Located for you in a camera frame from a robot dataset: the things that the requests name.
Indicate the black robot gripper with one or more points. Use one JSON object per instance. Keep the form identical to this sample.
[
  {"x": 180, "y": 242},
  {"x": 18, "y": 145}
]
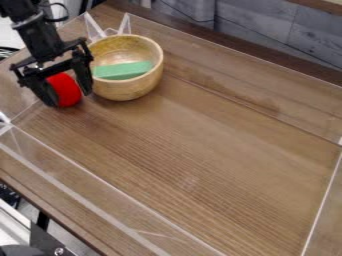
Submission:
[{"x": 33, "y": 71}]

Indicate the red plush fruit green stem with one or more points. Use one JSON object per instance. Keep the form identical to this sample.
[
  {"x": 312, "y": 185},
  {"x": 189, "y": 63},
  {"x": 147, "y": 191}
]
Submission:
[{"x": 66, "y": 89}]

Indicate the wooden bowl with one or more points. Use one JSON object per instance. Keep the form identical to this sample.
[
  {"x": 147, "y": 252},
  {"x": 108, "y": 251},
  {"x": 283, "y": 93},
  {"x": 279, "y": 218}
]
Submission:
[{"x": 120, "y": 49}]

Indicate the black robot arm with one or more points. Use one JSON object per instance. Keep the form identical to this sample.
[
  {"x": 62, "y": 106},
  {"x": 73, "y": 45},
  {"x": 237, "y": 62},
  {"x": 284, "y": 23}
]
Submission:
[{"x": 50, "y": 54}]

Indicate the green rectangular block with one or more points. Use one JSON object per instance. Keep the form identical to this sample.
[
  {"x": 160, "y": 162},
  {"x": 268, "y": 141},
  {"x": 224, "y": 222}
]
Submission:
[{"x": 121, "y": 71}]

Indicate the clear acrylic tray enclosure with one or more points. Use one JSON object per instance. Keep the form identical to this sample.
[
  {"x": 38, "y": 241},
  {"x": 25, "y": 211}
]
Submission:
[{"x": 219, "y": 166}]

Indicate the black metal bracket with screw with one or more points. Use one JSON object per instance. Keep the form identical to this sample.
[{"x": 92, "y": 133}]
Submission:
[{"x": 42, "y": 241}]

